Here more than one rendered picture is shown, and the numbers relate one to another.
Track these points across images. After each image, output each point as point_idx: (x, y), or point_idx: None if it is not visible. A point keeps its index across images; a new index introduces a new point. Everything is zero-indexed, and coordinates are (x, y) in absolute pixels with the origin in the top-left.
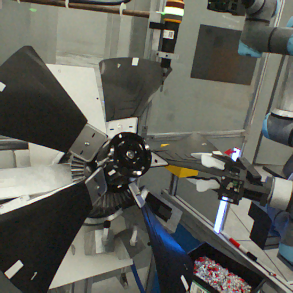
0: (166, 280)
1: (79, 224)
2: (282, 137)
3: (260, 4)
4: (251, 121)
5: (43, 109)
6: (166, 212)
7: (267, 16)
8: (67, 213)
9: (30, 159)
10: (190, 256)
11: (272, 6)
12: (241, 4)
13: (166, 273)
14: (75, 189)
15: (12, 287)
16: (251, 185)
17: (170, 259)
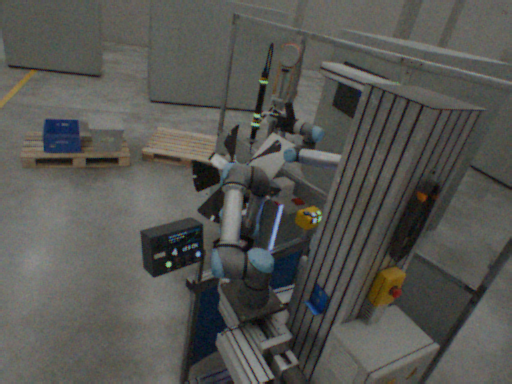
0: (205, 207)
1: (215, 182)
2: None
3: (297, 131)
4: (487, 284)
5: (231, 144)
6: (243, 207)
7: (305, 139)
8: (210, 173)
9: (278, 180)
10: (243, 236)
11: (308, 134)
12: (290, 128)
13: (207, 206)
14: (214, 168)
15: None
16: None
17: (214, 207)
